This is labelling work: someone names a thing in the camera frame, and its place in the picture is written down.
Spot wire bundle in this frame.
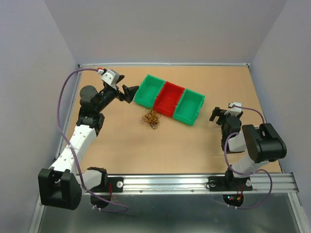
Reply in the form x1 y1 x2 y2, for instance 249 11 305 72
140 108 162 130

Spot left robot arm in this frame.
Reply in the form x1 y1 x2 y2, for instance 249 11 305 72
38 73 139 210

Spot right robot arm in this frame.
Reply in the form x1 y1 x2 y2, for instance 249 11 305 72
207 103 287 192

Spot left green bin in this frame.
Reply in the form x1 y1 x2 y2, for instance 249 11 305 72
134 75 166 109

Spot green bin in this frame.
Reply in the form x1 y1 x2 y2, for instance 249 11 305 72
173 89 205 126
134 75 166 109

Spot right green bin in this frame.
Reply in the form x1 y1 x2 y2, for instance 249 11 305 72
173 89 205 126

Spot red bin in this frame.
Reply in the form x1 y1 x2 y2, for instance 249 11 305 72
153 82 185 117

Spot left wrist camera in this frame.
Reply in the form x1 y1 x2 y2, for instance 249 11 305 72
101 69 120 86

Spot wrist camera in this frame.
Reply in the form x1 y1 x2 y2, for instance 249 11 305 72
226 102 242 117
101 69 120 86

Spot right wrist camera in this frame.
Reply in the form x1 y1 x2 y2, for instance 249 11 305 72
226 102 242 117

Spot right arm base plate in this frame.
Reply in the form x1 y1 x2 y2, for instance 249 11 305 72
206 176 253 192

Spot aluminium rail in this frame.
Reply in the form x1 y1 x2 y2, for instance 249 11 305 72
85 173 298 195

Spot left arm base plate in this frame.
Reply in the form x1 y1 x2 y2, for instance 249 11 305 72
90 176 124 193

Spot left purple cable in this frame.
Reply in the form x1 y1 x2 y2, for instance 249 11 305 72
56 67 129 213

